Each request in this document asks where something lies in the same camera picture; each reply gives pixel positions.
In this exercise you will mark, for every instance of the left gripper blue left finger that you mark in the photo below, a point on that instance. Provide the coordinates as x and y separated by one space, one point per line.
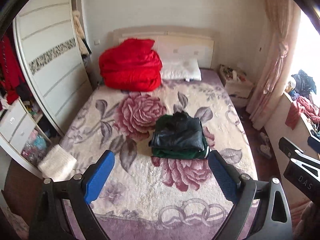
96 176

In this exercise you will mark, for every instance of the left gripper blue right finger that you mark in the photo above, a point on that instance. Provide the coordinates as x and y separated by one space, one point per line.
225 174

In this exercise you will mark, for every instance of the black leather jacket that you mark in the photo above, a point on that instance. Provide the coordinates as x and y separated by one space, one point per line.
178 132

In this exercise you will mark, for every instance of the clothes pile on desk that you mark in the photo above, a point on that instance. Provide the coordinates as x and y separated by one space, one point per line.
303 103

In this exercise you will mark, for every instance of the red clothes in wardrobe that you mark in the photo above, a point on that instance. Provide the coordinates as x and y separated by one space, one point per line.
14 82

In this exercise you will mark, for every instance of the white folded towel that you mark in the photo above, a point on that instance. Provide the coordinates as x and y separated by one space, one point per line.
57 164

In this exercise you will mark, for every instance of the floral fleece blanket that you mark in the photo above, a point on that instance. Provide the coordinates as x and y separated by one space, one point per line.
146 197

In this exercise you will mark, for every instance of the green striped garment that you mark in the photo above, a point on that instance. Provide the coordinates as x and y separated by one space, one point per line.
184 155

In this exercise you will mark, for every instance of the white bedside table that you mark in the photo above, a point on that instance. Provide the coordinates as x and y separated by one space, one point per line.
236 84

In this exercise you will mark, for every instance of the white drawer unit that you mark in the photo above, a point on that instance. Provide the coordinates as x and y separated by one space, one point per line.
17 126

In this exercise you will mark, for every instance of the white pillow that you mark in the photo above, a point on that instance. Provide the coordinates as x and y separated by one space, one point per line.
181 70

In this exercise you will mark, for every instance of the red folded quilt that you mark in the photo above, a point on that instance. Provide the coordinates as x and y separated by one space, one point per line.
133 66

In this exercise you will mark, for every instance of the beige bed headboard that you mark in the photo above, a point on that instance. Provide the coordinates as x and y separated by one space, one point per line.
176 43

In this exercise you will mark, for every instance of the pink curtain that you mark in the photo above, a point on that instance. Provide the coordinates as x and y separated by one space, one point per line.
284 19

